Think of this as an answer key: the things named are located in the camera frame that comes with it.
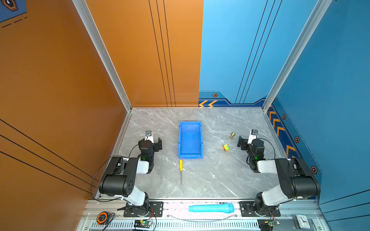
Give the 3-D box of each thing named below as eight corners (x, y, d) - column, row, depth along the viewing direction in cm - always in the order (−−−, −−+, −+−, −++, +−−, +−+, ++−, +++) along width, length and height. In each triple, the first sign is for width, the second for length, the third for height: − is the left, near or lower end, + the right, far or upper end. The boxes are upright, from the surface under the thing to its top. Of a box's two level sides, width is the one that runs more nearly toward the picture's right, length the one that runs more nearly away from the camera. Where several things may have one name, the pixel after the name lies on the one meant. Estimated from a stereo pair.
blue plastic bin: (177, 160, 93) (176, 156, 89) (179, 124, 112) (178, 120, 108) (203, 160, 93) (204, 156, 89) (201, 124, 112) (202, 120, 108)
